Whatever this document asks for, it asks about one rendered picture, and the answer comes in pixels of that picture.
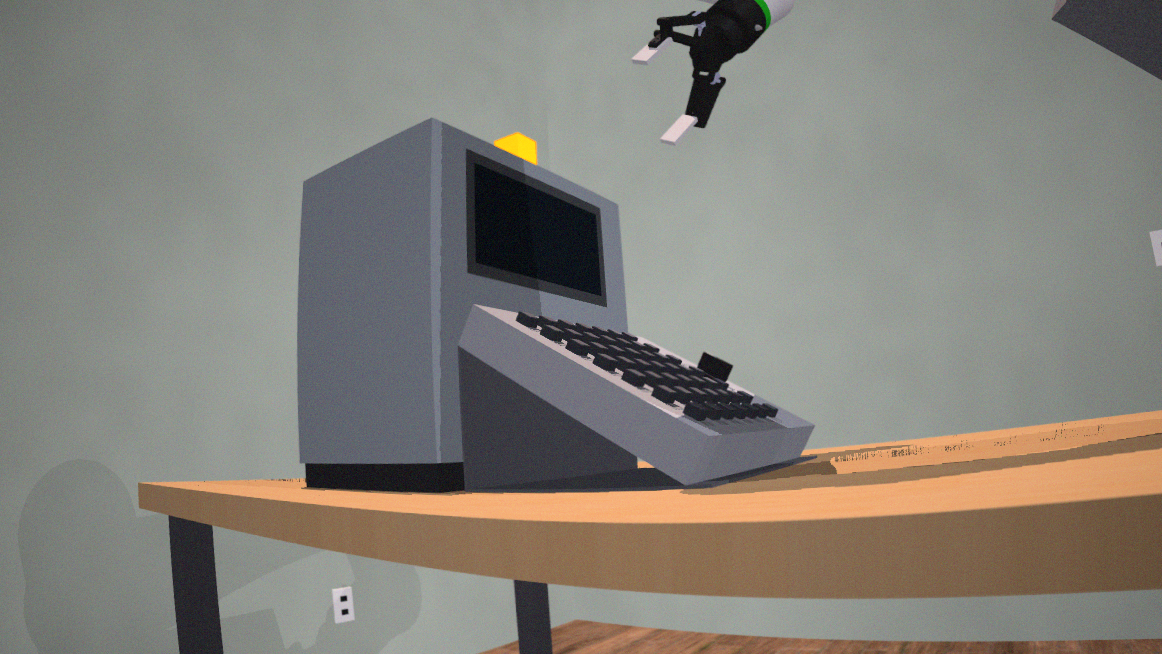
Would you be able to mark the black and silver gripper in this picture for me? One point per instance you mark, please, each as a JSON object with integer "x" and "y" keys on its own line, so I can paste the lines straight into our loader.
{"x": 729, "y": 39}

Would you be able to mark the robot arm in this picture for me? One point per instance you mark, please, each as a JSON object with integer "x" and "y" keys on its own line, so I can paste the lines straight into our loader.
{"x": 751, "y": 15}

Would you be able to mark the grey control console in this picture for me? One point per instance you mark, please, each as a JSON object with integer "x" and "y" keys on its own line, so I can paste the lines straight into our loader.
{"x": 399, "y": 241}

